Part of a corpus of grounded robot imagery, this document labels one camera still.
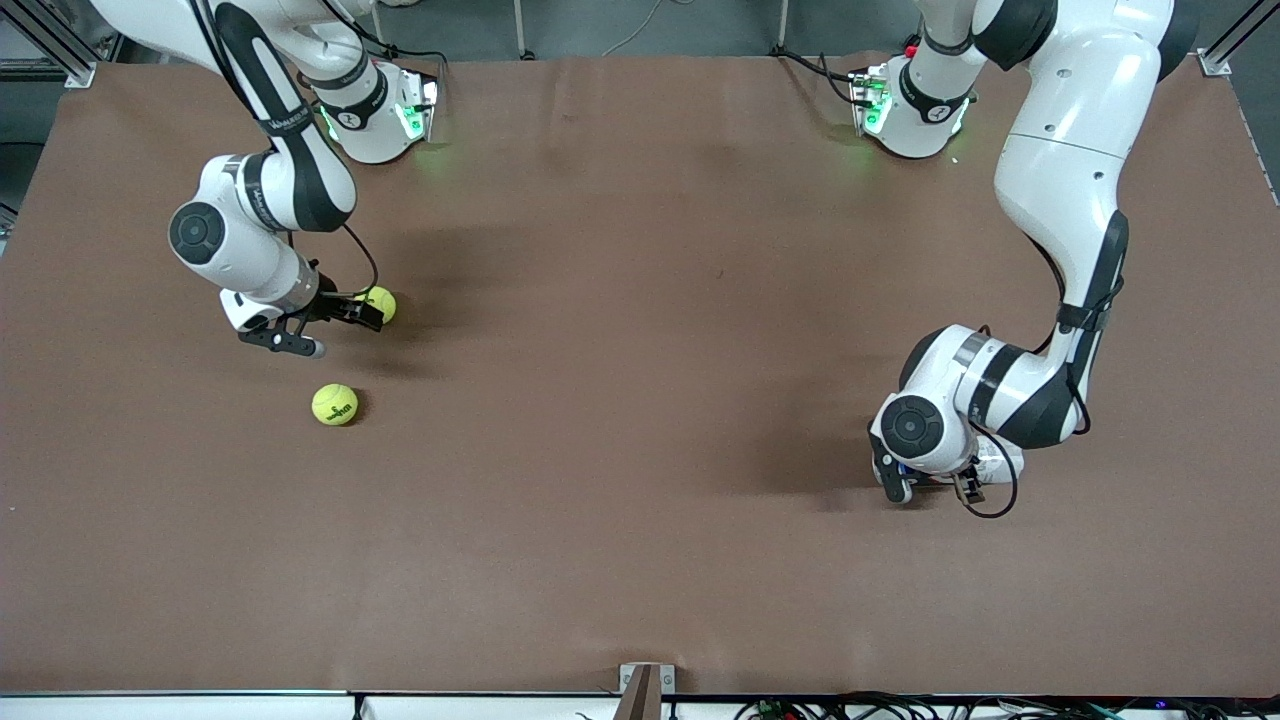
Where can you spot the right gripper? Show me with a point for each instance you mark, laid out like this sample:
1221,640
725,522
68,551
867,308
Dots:
331,305

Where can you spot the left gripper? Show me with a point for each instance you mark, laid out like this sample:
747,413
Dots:
966,486

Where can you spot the yellow Wilson tennis ball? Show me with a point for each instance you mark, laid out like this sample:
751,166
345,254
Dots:
335,404
383,300

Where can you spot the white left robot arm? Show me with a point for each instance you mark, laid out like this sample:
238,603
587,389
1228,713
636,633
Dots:
1060,150

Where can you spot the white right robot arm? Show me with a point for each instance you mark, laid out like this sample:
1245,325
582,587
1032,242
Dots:
250,250

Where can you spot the brown table mat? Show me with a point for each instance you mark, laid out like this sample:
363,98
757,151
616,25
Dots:
640,250

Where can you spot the brown slanted bar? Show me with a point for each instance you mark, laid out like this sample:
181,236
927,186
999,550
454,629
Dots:
640,695

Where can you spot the thin white post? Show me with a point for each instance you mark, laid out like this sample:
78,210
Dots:
520,25
782,25

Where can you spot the grey metal bracket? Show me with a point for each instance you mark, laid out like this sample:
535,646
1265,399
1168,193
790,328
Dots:
668,680

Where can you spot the aluminium frame profile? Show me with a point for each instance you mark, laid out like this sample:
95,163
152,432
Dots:
70,62
1215,62

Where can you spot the white table edge rail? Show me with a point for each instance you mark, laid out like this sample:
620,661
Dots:
200,708

